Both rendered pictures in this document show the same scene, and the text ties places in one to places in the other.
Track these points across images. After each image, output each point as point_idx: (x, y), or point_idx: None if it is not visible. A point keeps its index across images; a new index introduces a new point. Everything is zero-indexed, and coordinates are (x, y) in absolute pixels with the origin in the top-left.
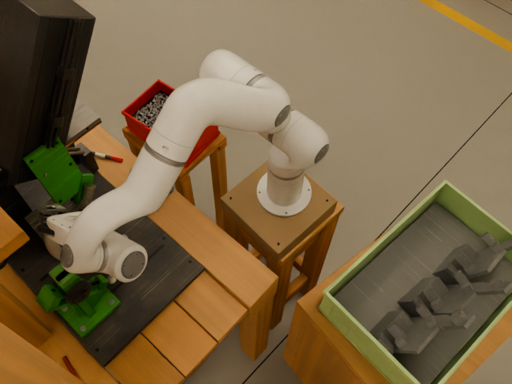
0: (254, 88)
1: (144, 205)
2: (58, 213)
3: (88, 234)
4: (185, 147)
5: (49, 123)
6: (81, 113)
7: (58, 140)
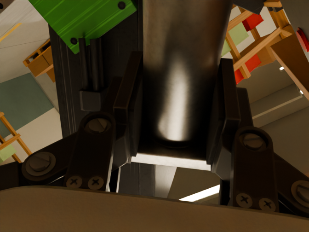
0: None
1: None
2: (141, 117)
3: None
4: None
5: (104, 95)
6: (18, 15)
7: (72, 45)
